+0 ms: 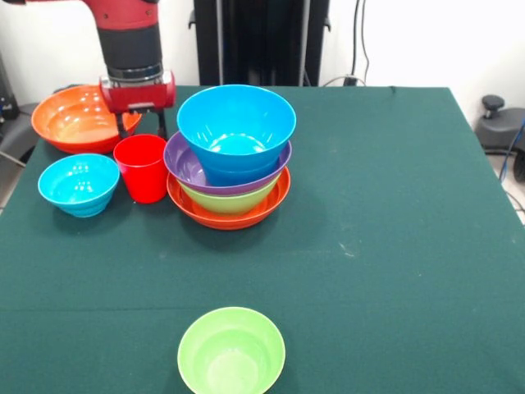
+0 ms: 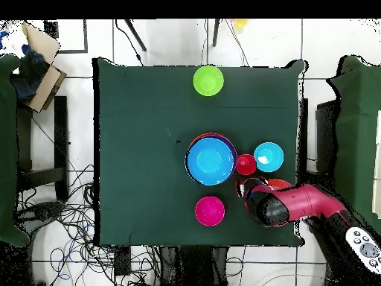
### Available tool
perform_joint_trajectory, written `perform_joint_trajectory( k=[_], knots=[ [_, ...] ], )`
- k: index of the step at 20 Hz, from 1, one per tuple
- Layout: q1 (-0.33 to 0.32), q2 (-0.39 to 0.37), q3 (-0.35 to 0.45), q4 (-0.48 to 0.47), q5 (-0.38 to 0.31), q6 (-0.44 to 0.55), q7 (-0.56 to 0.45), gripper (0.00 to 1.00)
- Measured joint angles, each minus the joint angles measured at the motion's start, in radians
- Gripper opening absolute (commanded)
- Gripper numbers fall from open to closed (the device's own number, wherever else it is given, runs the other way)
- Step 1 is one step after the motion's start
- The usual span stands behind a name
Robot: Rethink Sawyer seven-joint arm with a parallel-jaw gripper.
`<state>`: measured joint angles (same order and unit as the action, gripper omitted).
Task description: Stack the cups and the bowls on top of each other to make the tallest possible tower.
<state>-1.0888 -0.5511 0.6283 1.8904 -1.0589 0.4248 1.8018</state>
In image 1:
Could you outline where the red cup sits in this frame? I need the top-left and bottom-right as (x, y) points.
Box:
(112, 134), (168, 204)

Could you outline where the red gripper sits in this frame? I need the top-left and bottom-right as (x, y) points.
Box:
(98, 70), (177, 141)

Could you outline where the translucent blue straight-sided bowl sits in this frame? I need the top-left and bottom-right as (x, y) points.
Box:
(203, 158), (281, 186)

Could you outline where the blue cable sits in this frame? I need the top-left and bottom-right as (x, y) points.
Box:
(498, 118), (525, 184)

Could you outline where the small green bowl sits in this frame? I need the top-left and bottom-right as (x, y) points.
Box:
(176, 306), (286, 394)

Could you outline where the dark green tablecloth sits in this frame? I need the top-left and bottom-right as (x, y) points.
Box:
(0, 84), (525, 394)

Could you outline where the purple bowl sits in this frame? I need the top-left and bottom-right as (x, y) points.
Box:
(162, 131), (293, 196)

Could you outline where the black wall cable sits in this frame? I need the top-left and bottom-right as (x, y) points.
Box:
(350, 0), (372, 85)

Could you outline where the large blue bowl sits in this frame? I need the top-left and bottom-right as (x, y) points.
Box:
(176, 84), (297, 172)

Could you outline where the large green bowl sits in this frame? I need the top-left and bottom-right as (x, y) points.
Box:
(178, 172), (284, 216)

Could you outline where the small blue ribbed bowl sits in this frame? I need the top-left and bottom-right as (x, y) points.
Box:
(37, 153), (121, 218)

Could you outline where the black pedestal leg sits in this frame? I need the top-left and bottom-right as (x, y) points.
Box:
(0, 87), (69, 165)
(475, 94), (525, 151)

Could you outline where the orange bowl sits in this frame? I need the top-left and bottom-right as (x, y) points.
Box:
(166, 166), (292, 231)
(30, 85), (143, 155)

